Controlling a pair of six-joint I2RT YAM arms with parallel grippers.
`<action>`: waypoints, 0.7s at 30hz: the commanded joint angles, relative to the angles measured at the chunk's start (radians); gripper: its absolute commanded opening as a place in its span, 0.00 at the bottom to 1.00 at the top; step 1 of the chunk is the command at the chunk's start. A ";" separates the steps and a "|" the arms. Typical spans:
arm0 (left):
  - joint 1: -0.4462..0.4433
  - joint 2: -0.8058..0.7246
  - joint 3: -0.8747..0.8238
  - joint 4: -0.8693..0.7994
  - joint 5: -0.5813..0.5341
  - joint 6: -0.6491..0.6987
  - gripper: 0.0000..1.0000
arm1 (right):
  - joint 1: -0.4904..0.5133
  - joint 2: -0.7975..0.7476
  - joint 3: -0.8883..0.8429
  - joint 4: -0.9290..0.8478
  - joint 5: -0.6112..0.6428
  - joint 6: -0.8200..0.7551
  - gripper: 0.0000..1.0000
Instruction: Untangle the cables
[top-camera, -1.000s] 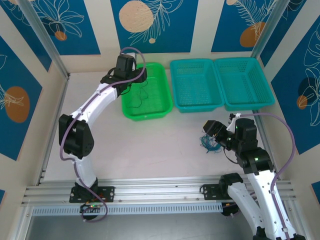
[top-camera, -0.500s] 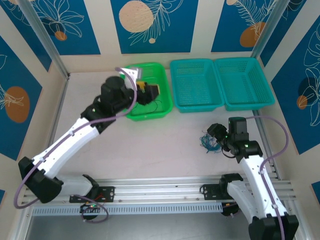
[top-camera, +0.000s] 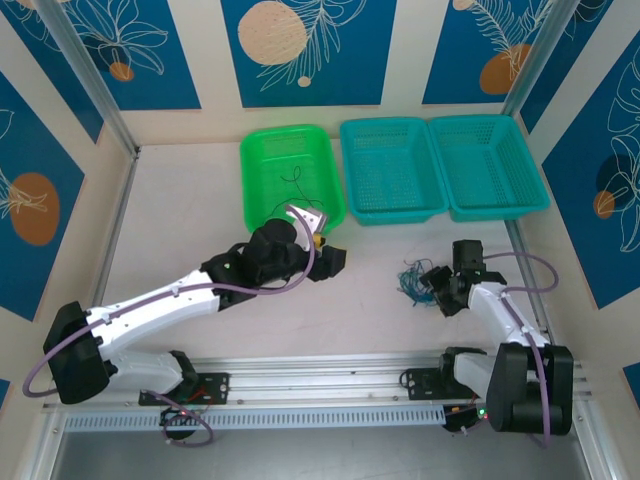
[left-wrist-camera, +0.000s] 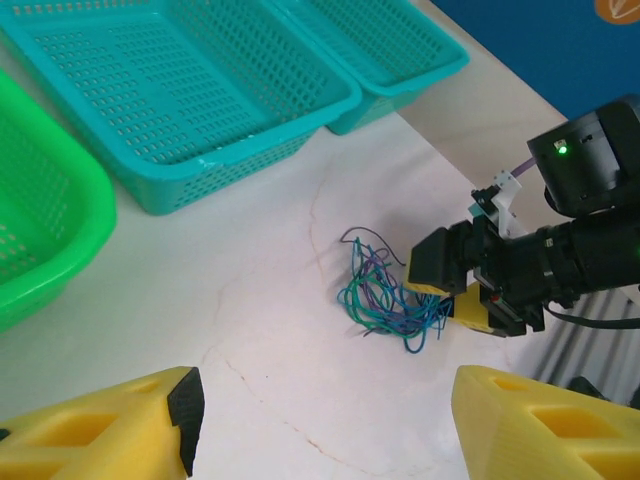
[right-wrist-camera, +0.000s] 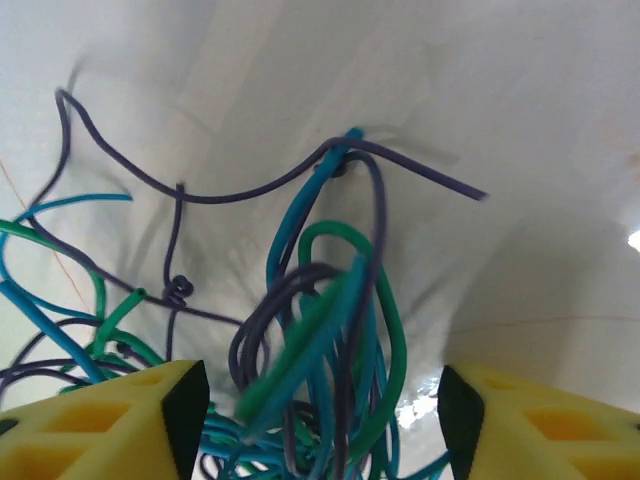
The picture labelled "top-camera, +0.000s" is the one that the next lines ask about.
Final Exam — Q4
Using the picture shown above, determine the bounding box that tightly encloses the teal thin cable tangle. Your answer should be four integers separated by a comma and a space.
397, 247, 441, 307

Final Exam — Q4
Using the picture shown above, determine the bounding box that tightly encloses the blue panel with fern outline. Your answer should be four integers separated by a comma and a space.
422, 0, 554, 106

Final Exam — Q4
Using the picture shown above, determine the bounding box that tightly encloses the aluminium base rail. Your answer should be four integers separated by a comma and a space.
42, 352, 599, 414

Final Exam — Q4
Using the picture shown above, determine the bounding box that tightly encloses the blue panel with orange oval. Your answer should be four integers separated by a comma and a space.
0, 69, 86, 322

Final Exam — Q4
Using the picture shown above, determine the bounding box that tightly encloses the teal plastic basket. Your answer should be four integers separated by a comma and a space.
339, 117, 450, 227
428, 114, 552, 224

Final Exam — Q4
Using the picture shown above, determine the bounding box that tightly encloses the black controller board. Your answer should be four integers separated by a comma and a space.
158, 405, 201, 426
443, 404, 490, 434

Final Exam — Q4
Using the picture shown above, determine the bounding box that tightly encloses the black thin cable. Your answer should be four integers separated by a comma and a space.
272, 166, 326, 214

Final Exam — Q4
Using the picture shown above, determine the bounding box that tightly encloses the blue panel with flower outline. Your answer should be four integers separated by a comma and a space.
52, 0, 202, 112

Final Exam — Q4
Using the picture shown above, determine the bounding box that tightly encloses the aluminium table edge rail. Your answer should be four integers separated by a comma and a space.
503, 219, 555, 346
91, 149, 141, 307

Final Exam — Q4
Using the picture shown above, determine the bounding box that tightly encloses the green plastic basket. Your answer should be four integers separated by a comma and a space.
238, 123, 348, 234

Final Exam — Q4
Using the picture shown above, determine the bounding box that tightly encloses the aluminium frame post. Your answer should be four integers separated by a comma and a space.
502, 0, 576, 119
34, 0, 142, 159

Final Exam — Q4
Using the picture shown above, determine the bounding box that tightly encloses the blue panel with cream circle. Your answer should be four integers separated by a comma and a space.
221, 0, 399, 109

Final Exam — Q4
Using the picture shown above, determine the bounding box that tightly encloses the grey slotted cable duct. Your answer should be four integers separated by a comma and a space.
63, 404, 447, 432

